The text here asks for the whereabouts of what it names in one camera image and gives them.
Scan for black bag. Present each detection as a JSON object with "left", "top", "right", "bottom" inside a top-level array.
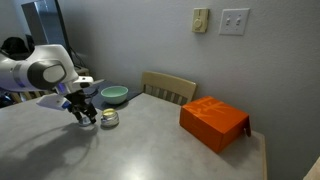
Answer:
[{"left": 1, "top": 36, "right": 30, "bottom": 56}]

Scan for light wooden side cabinet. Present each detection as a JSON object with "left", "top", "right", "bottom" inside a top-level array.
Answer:
[{"left": 73, "top": 65, "right": 92, "bottom": 78}]

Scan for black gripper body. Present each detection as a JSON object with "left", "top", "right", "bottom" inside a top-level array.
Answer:
[{"left": 65, "top": 89, "right": 98, "bottom": 115}]

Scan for beige wooden furniture corner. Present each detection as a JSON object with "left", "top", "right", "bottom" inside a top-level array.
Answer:
[{"left": 302, "top": 156, "right": 320, "bottom": 180}]

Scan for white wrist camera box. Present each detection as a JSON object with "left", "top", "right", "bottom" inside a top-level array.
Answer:
[{"left": 35, "top": 93, "right": 73, "bottom": 112}]

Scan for silver metal stand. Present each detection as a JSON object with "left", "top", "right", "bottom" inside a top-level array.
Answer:
[{"left": 20, "top": 0, "right": 74, "bottom": 59}]

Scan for round silver metal lid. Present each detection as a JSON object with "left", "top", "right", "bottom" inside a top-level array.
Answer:
[{"left": 78, "top": 117, "right": 94, "bottom": 128}]

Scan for dark grey cloth placemat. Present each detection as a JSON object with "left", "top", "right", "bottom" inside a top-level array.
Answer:
[{"left": 82, "top": 79, "right": 144, "bottom": 112}]

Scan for small glass candle jar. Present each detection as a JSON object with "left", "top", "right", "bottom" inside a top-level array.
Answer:
[{"left": 100, "top": 108, "right": 120, "bottom": 129}]

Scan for orange cardboard box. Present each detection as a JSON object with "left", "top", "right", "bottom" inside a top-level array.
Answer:
[{"left": 179, "top": 95, "right": 252, "bottom": 155}]

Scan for white double light switch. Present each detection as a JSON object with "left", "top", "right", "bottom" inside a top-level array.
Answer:
[{"left": 218, "top": 8, "right": 251, "bottom": 37}]

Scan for beige wall thermostat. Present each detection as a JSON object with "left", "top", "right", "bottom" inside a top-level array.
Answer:
[{"left": 191, "top": 7, "right": 210, "bottom": 34}]

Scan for mint green bowl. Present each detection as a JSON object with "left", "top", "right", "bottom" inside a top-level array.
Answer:
[{"left": 100, "top": 85, "right": 130, "bottom": 106}]

